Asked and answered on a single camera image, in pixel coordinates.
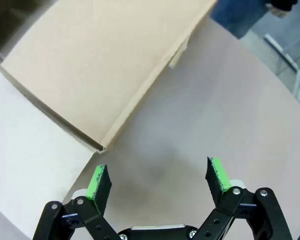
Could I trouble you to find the brown cardboard box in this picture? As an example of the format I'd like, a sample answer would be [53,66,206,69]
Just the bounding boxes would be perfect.
[0,0,219,238]

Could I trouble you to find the person in black top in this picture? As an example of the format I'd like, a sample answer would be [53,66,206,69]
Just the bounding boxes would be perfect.
[209,0,300,40]

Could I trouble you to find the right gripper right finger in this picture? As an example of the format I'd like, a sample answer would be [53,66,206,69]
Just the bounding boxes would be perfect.
[196,156,293,240]

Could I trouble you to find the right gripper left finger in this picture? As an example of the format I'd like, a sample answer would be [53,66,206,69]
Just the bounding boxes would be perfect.
[32,163,121,240]

